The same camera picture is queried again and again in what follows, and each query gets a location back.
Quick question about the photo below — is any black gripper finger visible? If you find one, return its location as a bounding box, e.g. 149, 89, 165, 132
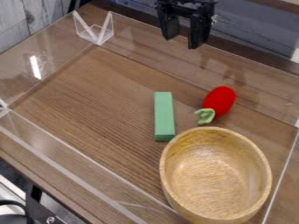
188, 14, 214, 49
157, 8, 179, 40

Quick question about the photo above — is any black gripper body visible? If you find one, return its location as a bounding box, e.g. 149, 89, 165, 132
156, 0, 218, 23

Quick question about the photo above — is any red plush strawberry toy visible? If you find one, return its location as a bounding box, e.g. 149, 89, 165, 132
194, 86, 236, 125

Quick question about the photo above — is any green rectangular block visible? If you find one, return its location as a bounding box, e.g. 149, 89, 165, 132
153, 92, 175, 142

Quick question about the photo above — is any wooden oval bowl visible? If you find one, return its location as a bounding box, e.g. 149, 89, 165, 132
159, 127, 272, 224

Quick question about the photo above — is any clear acrylic corner bracket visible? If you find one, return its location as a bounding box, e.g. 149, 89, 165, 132
72, 11, 115, 46

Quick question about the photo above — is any clear acrylic tray wall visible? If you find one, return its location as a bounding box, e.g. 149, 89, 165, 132
0, 105, 186, 224

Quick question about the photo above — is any black metal frame base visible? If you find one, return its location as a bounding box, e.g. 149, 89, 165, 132
0, 183, 68, 224

